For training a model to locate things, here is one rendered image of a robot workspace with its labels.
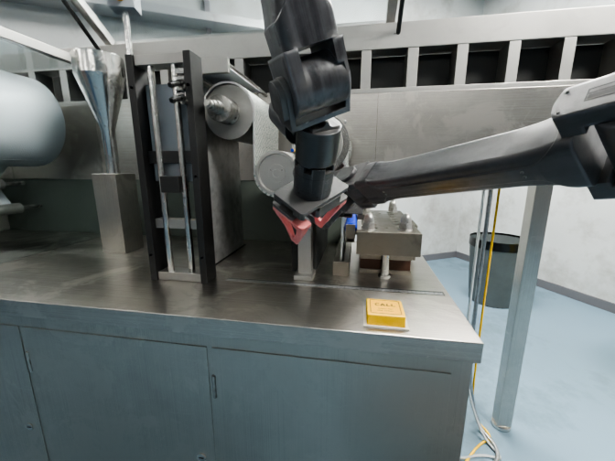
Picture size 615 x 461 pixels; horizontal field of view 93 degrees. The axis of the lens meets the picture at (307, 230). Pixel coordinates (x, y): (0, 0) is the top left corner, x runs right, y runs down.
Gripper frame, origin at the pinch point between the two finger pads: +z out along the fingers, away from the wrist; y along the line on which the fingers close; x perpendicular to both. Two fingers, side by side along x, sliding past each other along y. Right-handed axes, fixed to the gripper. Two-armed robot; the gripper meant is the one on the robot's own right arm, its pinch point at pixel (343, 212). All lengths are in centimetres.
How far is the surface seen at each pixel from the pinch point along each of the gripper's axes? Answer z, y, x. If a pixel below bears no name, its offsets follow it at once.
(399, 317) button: -18.8, 12.4, -26.4
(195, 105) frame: -24.8, -33.8, 15.3
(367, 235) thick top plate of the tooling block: -3.1, 6.6, -6.9
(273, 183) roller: -5.1, -19.4, 5.7
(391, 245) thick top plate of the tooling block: -2.1, 12.7, -8.9
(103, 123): -6, -78, 24
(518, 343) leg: 69, 75, -31
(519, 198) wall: 243, 174, 110
